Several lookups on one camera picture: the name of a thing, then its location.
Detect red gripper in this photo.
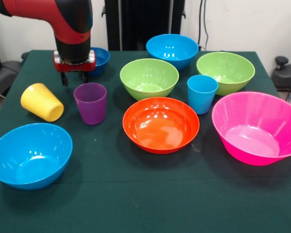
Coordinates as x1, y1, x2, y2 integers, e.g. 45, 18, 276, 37
53, 49, 97, 87

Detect purple cup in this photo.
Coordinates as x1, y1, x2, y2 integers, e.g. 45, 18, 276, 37
73, 82, 108, 126

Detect yellow cup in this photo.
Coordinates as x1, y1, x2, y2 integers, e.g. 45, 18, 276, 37
20, 83, 65, 123

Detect light blue bowl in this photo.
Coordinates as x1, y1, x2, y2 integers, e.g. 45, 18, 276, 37
0, 122, 74, 191
145, 33, 199, 72

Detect orange bowl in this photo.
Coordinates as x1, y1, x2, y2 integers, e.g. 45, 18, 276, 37
122, 97, 200, 155

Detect small dark blue bowl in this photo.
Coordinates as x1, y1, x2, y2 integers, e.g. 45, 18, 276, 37
87, 47, 111, 78

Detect green bowl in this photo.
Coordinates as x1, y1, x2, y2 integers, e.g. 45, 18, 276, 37
196, 51, 256, 96
119, 58, 179, 101

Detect light blue cup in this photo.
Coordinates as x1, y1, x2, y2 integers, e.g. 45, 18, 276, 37
187, 75, 219, 115

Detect dark green table cloth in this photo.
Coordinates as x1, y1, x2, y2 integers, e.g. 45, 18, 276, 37
0, 50, 291, 233

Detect pink bowl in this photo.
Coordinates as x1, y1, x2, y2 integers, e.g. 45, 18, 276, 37
211, 91, 291, 166

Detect black pedestal leg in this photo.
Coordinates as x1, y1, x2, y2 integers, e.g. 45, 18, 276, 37
271, 56, 291, 92
0, 60, 22, 98

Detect black wall cable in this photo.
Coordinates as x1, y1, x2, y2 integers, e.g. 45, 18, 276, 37
198, 0, 210, 50

